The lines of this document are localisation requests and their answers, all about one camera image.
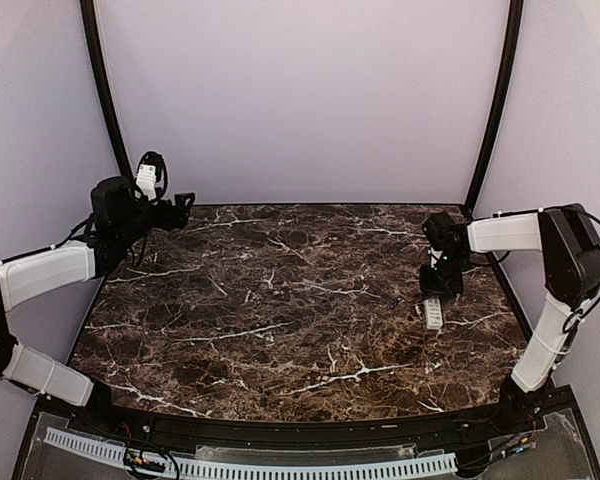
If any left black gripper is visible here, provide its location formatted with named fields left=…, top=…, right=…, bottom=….
left=117, top=192, right=194, bottom=246

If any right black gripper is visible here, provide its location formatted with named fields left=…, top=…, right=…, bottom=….
left=420, top=252, right=471, bottom=300

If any white remote control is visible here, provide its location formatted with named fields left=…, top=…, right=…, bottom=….
left=423, top=298, right=444, bottom=331

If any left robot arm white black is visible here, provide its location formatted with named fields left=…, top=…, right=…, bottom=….
left=0, top=175, right=195, bottom=436

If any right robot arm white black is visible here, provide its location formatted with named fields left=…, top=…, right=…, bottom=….
left=419, top=204, right=600, bottom=434

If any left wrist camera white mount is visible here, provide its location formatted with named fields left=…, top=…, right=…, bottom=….
left=135, top=151, right=168, bottom=202

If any black front rail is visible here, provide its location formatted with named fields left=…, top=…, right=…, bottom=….
left=70, top=407, right=503, bottom=451

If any white slotted cable duct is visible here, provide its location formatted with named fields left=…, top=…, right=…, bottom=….
left=43, top=427, right=457, bottom=479

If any left black frame post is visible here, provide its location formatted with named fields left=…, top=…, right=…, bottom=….
left=79, top=0, right=134, bottom=179

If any black frame post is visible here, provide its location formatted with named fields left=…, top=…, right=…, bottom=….
left=462, top=0, right=524, bottom=218
left=79, top=0, right=134, bottom=179

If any right black frame post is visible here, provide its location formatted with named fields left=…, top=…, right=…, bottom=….
left=462, top=0, right=524, bottom=218

